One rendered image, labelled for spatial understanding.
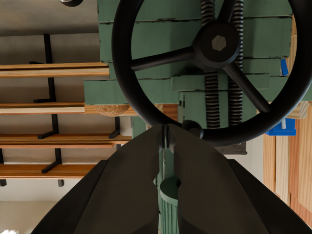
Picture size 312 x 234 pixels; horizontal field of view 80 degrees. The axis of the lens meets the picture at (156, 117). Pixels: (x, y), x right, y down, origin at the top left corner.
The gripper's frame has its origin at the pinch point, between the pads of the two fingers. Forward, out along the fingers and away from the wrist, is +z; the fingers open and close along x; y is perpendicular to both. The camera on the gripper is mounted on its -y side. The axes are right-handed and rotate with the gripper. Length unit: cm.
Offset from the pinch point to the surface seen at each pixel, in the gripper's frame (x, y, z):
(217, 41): 7.0, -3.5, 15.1
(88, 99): -18.1, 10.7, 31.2
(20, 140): -200, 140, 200
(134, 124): -12, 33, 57
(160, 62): -0.4, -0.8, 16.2
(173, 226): 3, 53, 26
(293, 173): 126, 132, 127
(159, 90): -0.7, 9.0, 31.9
